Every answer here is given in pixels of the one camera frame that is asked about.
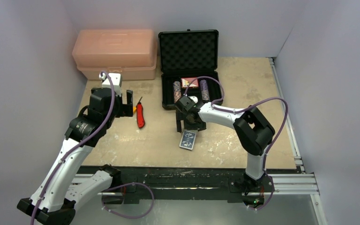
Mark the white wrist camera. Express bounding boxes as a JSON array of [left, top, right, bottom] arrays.
[[99, 71, 122, 96], [189, 96, 198, 103]]

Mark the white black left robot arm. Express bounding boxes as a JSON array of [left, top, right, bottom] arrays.
[[17, 87, 133, 225]]

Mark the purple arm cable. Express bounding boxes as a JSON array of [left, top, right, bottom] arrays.
[[30, 70, 155, 225], [183, 76, 289, 212]]

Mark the black poker set case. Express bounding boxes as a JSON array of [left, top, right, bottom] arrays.
[[158, 30, 223, 110]]

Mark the purple poker chip stack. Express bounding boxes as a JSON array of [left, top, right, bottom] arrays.
[[200, 80, 210, 102]]

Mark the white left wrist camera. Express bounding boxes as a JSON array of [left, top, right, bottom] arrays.
[[99, 71, 122, 96]]

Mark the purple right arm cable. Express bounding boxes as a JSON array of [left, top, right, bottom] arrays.
[[183, 76, 289, 212]]

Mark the pink translucent plastic toolbox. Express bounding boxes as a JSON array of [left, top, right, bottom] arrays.
[[72, 29, 158, 80]]

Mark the blue playing card deck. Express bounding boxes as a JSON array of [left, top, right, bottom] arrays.
[[179, 130, 197, 150]]

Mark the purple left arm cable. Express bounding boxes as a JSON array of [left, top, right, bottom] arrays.
[[30, 70, 155, 225]]

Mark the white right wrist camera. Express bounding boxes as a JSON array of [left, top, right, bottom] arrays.
[[189, 96, 198, 103]]

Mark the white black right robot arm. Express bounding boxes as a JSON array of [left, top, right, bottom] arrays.
[[175, 96, 275, 191]]

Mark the black aluminium base frame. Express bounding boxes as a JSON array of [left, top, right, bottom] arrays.
[[48, 165, 320, 206]]

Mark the red playing card deck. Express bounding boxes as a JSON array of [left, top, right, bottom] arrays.
[[180, 77, 199, 89]]

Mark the red folding utility knife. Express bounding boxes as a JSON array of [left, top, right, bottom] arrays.
[[136, 97, 145, 128]]

